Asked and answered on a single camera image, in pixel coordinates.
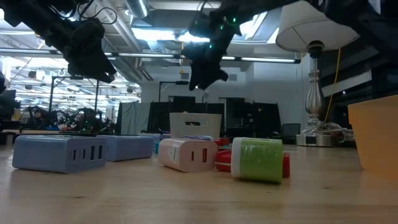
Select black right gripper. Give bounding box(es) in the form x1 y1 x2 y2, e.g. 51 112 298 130
182 12 242 91

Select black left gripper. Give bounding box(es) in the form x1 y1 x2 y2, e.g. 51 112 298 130
63 18 118 84

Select white plastic bin with handles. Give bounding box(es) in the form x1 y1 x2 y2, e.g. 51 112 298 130
169 112 223 140

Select small purple charger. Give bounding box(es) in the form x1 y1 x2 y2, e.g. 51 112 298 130
182 134 215 141

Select red case with window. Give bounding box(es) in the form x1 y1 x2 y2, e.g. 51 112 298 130
215 149 291 179

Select blue multiport charger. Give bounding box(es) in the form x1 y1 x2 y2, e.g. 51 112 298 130
12 134 108 174
96 134 155 162

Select pink wall charger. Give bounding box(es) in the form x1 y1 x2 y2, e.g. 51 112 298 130
157 138 218 173

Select green wall charger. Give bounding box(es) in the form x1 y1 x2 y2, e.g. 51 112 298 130
214 137 284 184

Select grey office chair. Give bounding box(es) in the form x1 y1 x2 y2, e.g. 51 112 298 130
281 123 302 144

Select black partition panels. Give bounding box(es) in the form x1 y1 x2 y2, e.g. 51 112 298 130
147 95 225 134

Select black robot workstation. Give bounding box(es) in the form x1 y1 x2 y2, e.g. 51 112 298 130
20 105 116 134

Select black rig crossbar with lights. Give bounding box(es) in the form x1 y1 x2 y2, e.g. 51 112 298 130
0 48 302 65

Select grey curtain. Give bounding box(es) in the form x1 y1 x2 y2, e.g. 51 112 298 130
117 101 150 135

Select table lamp with white shade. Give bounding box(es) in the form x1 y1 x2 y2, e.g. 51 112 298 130
275 0 361 147

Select orange mat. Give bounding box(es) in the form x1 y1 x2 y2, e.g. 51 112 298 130
347 95 398 180

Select wide black gantry frame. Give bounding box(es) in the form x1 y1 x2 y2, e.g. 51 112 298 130
49 75 100 121

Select narrow black gantry frame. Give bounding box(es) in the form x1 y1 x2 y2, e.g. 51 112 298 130
159 80 191 103

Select yellow cable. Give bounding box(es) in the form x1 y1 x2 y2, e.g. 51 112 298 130
324 47 342 124

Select white lamp cable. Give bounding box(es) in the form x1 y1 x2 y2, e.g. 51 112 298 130
301 121 357 142

